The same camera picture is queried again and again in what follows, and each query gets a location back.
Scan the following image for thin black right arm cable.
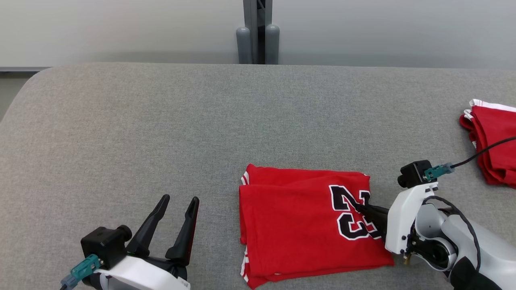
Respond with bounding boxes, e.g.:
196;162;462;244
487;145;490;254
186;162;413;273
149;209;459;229
421;195;482;276

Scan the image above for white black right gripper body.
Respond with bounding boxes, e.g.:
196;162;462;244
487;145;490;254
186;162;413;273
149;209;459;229
385;182;439;255

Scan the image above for black right camera cable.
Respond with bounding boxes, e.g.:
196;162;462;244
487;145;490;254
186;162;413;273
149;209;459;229
449;136;516;169

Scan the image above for red shorts with white stripes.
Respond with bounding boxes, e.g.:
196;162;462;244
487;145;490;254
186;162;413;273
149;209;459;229
460;99;516;189

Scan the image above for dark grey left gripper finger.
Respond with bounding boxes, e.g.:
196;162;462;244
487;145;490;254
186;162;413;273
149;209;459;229
126;194;171;257
165;196;200;266

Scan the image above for teal camera connector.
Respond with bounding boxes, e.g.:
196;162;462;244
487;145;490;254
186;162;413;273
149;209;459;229
423;163;455;182
60;254;101;288

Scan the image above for red jersey with white sleeves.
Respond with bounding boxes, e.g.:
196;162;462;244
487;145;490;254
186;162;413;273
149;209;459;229
239;163;395;290

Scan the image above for teal left camera connector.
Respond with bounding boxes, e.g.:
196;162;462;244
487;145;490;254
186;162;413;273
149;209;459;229
60;254;101;288

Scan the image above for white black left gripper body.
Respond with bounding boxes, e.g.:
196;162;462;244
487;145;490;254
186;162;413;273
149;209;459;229
95;254;191;290

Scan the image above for grey metal partition post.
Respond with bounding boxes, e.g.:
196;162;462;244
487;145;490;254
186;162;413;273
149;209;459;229
243;0;273;65

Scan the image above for grey cylinder post foot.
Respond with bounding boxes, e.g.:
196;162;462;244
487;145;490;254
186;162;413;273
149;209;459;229
264;24;280;65
236;27;253;65

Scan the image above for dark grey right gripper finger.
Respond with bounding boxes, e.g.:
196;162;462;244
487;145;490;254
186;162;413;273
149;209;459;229
361;211;387;238
354;203;389;218

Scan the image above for teal right camera connector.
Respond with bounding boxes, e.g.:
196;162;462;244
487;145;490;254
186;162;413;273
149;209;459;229
423;163;455;182

